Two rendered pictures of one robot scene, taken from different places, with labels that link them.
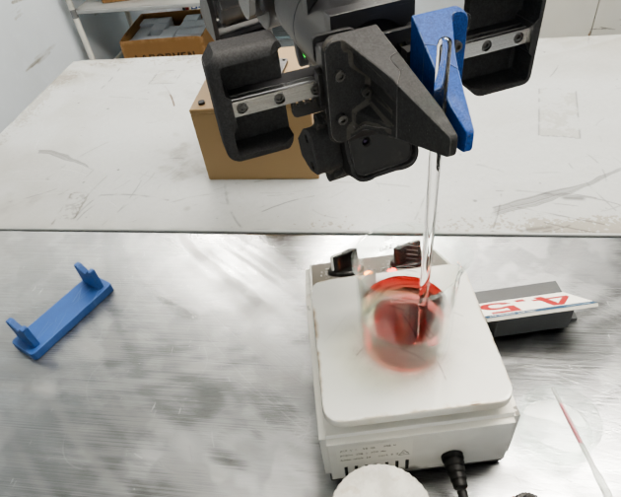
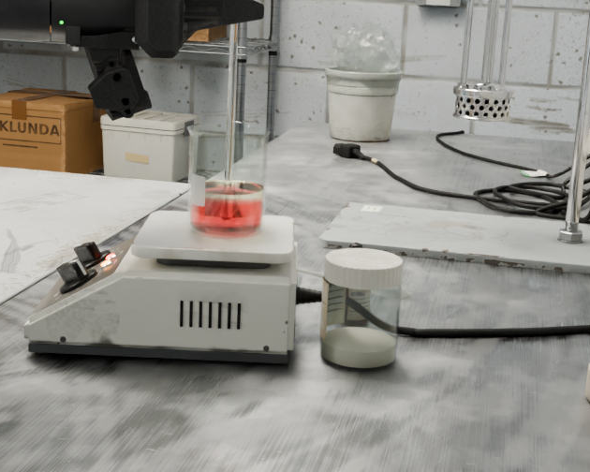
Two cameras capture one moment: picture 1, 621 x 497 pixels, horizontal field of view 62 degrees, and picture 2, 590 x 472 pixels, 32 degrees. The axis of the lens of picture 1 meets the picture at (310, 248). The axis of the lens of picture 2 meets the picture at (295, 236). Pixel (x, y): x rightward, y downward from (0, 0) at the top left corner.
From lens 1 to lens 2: 74 cm
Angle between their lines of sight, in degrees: 81
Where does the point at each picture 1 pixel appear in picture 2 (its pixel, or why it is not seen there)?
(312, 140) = (129, 72)
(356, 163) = (142, 93)
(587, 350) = not seen: hidden behind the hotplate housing
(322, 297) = (155, 243)
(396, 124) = (223, 15)
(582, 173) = not seen: outside the picture
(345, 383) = (258, 245)
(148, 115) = not seen: outside the picture
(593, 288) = not seen: hidden behind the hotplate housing
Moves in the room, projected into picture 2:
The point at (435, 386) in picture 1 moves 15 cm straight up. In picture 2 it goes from (273, 228) to (282, 36)
